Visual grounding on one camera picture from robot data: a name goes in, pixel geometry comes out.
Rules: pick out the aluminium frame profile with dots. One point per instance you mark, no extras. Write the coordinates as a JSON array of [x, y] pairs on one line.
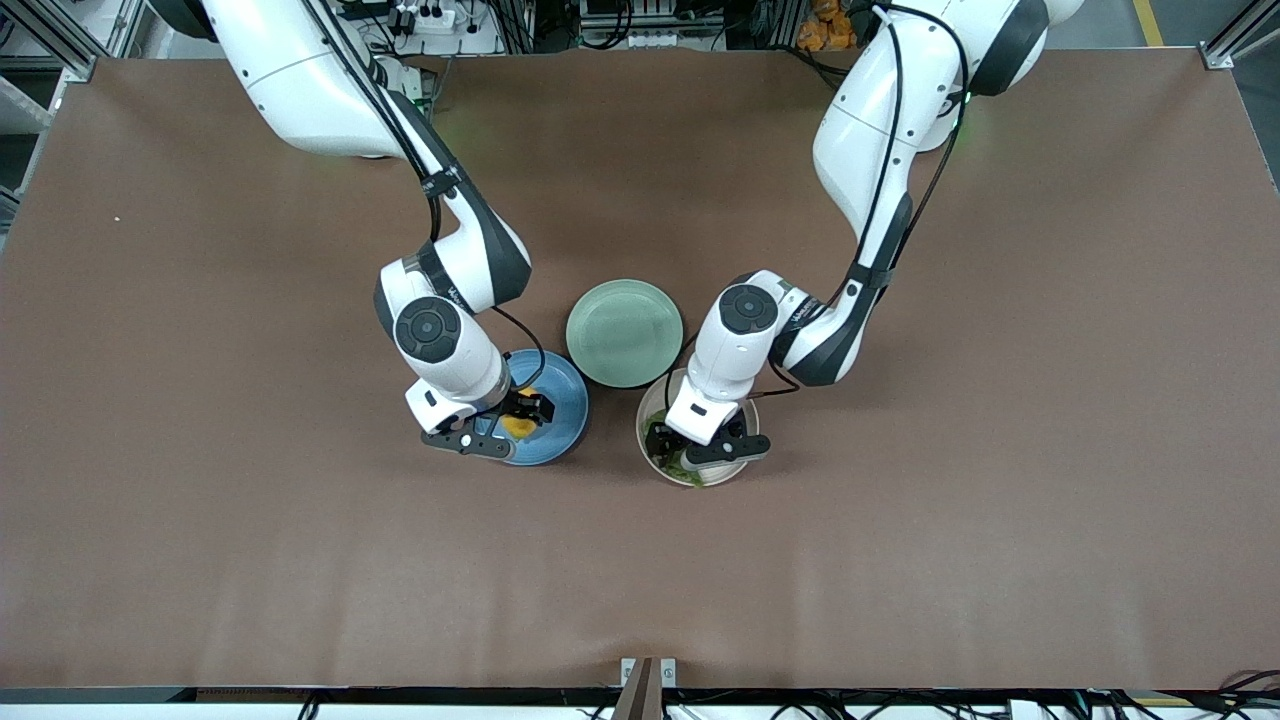
[[1240, 40], [50, 35]]

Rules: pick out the orange objects behind table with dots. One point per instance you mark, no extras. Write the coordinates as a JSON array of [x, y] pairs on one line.
[[825, 25]]

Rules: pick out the pale green plate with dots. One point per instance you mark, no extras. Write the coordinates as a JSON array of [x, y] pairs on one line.
[[625, 333]]

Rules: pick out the yellow lemon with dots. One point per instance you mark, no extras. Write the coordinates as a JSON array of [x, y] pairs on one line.
[[518, 428]]

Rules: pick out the blue plate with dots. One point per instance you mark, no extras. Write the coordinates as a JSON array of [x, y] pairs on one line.
[[565, 400]]

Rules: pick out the white power strip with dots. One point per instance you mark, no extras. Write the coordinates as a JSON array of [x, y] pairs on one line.
[[425, 18]]

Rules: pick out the beige bowl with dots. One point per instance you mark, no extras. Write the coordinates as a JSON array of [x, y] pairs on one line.
[[650, 410]]

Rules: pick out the brown table cover sheet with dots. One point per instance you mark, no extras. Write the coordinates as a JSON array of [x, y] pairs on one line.
[[300, 560]]

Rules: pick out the green lettuce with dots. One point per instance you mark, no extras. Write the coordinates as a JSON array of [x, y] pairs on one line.
[[692, 472]]

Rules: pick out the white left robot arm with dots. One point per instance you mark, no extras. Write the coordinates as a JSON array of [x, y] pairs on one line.
[[870, 150]]

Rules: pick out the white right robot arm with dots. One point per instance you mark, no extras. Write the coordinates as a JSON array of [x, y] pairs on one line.
[[300, 90]]

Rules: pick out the metal bracket at table edge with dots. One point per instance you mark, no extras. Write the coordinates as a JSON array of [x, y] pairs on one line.
[[648, 685]]

